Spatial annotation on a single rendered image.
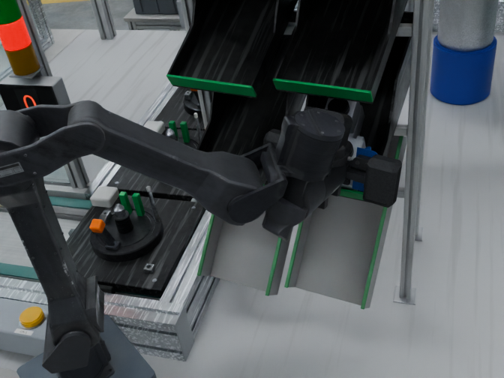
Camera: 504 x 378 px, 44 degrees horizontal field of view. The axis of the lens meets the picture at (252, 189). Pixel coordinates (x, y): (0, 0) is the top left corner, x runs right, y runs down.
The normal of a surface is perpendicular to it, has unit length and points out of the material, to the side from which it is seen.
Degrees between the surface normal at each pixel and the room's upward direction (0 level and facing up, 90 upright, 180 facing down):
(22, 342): 90
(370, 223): 45
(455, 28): 90
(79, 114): 10
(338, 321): 0
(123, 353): 0
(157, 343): 90
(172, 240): 0
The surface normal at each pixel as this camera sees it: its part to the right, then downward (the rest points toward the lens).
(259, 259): -0.39, -0.13
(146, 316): -0.11, -0.78
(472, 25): -0.13, 0.63
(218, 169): 0.40, -0.77
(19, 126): 0.62, -0.68
